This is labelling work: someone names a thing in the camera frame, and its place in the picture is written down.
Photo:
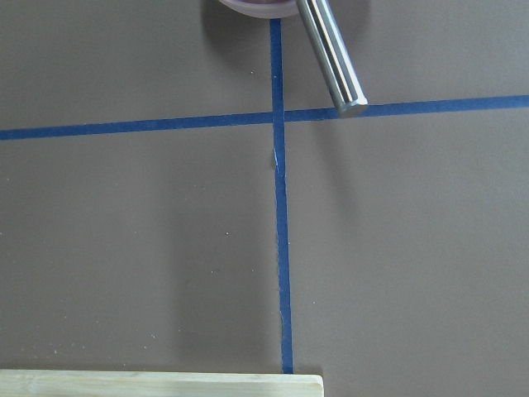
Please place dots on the metal scoop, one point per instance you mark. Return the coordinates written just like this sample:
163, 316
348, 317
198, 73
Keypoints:
333, 57

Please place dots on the wooden cutting board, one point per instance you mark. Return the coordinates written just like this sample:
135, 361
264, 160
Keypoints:
151, 383

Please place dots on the pink bowl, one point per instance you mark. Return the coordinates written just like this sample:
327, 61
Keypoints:
268, 9

